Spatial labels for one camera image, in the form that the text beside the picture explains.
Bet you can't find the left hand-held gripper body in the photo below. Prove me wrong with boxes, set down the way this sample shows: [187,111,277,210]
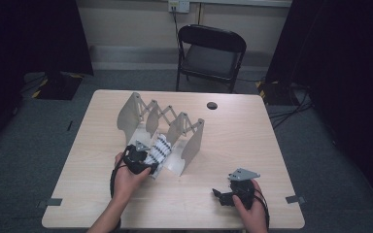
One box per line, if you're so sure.
[123,140,153,176]

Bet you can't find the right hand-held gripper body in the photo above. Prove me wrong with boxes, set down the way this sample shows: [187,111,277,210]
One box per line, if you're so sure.
[227,167,261,210]

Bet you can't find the white black patterned cloth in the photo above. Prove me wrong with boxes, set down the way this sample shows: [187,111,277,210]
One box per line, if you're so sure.
[144,134,173,180]

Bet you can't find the white expandable metal file rack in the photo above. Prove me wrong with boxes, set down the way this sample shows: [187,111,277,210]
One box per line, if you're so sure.
[116,91,206,178]

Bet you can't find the person's left hand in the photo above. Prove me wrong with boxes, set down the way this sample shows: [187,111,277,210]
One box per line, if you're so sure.
[113,151,153,201]

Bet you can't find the person's right hand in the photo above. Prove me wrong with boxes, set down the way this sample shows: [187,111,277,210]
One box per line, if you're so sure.
[232,180,269,227]

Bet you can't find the grey tape strip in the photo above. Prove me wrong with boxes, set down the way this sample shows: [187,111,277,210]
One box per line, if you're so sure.
[285,195,307,205]
[37,197,63,209]

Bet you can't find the black stand base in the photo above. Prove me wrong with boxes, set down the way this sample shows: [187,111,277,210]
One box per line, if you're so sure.
[255,80,300,106]
[32,71,85,101]

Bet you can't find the black folding chair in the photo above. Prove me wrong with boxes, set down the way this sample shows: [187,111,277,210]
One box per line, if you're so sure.
[175,24,248,94]

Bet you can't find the black curtain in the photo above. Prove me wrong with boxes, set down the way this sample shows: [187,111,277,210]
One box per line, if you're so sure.
[0,0,94,153]
[264,0,373,215]

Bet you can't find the right hand-held gripper black cable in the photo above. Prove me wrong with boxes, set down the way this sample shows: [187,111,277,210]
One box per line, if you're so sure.
[254,188,271,229]

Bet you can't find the hand-held gripper black cable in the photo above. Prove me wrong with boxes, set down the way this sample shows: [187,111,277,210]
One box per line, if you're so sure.
[254,188,271,229]
[110,154,128,233]

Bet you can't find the left hand-held gripper black cable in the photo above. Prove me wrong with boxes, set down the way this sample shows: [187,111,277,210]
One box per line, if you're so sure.
[110,154,128,233]

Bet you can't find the black floor cables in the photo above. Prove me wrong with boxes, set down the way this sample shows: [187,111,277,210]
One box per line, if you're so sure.
[266,82,314,130]

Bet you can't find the black wall socket cable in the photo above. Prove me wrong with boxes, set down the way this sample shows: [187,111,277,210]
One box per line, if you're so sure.
[172,5,182,50]

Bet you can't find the white wall socket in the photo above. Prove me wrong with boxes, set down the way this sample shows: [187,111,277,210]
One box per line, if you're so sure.
[168,0,190,14]

